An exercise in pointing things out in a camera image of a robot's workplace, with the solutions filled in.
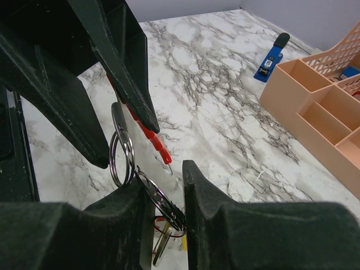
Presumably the yellow key tag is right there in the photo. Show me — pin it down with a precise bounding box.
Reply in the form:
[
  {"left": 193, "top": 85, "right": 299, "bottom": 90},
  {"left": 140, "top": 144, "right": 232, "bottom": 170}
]
[{"left": 181, "top": 235, "right": 188, "bottom": 251}]

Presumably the blue cube in organizer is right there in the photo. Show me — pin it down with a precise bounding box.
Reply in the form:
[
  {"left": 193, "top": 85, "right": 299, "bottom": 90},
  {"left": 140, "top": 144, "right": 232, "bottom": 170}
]
[{"left": 339, "top": 66, "right": 360, "bottom": 80}]

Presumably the peach desk organizer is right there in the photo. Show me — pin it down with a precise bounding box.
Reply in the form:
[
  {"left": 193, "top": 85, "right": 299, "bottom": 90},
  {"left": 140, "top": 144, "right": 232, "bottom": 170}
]
[{"left": 259, "top": 24, "right": 359, "bottom": 197}]

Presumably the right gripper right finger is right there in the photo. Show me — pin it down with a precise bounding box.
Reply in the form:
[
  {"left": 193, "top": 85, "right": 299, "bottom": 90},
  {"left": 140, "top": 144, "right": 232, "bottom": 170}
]
[{"left": 182, "top": 160, "right": 359, "bottom": 269}]

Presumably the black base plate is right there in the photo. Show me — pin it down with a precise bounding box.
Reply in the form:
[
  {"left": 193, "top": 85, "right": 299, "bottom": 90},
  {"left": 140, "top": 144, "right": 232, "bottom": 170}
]
[{"left": 1, "top": 85, "right": 40, "bottom": 203}]

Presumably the metal key holder red handle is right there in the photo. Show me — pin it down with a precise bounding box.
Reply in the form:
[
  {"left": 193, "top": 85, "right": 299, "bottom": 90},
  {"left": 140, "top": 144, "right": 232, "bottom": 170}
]
[{"left": 106, "top": 73, "right": 188, "bottom": 267}]

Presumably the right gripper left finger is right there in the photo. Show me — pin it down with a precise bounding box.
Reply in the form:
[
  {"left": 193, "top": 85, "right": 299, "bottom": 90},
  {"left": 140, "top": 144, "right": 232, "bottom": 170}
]
[{"left": 1, "top": 181, "right": 154, "bottom": 269}]

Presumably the blue stapler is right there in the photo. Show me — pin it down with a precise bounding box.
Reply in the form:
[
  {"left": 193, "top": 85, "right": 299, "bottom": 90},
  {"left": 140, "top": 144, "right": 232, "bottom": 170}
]
[{"left": 254, "top": 33, "right": 290, "bottom": 83}]

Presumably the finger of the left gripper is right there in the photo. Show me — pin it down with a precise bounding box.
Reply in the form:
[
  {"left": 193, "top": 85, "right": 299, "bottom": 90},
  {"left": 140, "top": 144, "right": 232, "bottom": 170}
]
[
  {"left": 1, "top": 25, "right": 109, "bottom": 169},
  {"left": 69, "top": 1, "right": 160, "bottom": 133}
]

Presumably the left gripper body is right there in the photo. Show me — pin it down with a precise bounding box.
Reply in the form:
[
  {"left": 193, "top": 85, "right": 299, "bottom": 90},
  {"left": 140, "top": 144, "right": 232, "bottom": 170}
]
[{"left": 1, "top": 1, "right": 96, "bottom": 82}]

